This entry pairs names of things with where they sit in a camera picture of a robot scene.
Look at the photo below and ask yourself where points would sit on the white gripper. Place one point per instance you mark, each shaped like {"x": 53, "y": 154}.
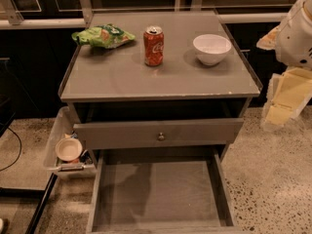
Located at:
{"x": 294, "y": 42}

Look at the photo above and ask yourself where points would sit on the red coke can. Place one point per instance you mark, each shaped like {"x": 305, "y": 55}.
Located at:
{"x": 153, "y": 39}

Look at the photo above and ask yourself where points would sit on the round brass drawer knob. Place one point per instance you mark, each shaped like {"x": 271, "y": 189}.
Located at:
{"x": 161, "y": 137}

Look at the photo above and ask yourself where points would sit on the grey open middle drawer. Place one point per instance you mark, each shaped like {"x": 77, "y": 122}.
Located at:
{"x": 175, "y": 190}

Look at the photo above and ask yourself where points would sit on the grey top drawer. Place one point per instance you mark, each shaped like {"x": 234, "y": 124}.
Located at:
{"x": 116, "y": 135}

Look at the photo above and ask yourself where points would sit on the white ceramic bowl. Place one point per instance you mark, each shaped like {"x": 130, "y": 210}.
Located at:
{"x": 210, "y": 49}

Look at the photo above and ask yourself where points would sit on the grey cabinet with glass top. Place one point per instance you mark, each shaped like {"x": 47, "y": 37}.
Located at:
{"x": 118, "y": 86}

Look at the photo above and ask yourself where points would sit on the green chip bag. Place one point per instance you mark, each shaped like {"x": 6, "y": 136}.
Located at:
{"x": 106, "y": 36}

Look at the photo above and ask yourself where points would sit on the clear plastic storage bin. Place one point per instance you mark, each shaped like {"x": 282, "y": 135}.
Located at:
{"x": 80, "y": 167}

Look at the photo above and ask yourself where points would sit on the small beige bowl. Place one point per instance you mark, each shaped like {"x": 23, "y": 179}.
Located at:
{"x": 69, "y": 149}

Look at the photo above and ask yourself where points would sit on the metal railing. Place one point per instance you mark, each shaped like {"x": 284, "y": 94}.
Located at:
{"x": 35, "y": 14}

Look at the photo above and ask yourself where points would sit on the black table frame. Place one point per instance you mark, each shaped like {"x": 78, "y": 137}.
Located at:
{"x": 22, "y": 208}

